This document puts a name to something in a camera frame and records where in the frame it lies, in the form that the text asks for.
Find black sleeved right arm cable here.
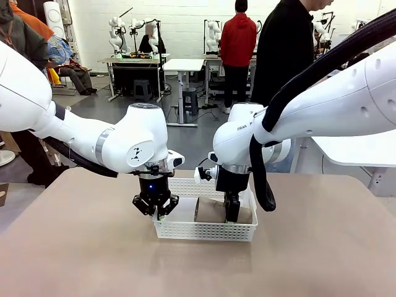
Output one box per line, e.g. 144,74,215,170
249,8,396,213

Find person in red hoodie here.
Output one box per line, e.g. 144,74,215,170
220,0,258,114

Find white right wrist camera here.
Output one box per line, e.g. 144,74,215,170
194,166,215,184

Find white rounded side table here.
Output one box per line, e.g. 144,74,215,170
292,136,396,197

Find white perforated plastic basket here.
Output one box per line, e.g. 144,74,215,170
153,178,259,243

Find person in grey jacket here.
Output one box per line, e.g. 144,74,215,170
0,0,72,188

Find blue patterned cloth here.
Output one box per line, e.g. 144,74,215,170
46,34,74,67

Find black sleeved arm cable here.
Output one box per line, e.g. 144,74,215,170
43,137,120,179
249,8,396,213

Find yellow plastic chair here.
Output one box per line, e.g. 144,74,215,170
48,67,62,86

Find seated person in black top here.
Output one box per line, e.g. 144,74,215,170
138,24,167,55

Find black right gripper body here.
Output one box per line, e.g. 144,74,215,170
215,166,250,195

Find person in black shirt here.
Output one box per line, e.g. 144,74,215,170
251,0,335,108

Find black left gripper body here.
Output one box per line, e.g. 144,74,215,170
138,175,171,216

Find brown cardboard box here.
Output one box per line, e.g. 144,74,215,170
0,131,22,153

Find white round fan base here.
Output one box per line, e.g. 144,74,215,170
0,150,16,168

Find black sleeved left arm cable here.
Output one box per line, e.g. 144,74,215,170
43,137,120,179

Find person in orange jacket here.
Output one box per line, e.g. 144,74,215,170
9,0,56,41

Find seated person in maroon jacket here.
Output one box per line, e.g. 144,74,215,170
57,57,98,96

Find white standing table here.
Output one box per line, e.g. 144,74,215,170
162,58,205,127

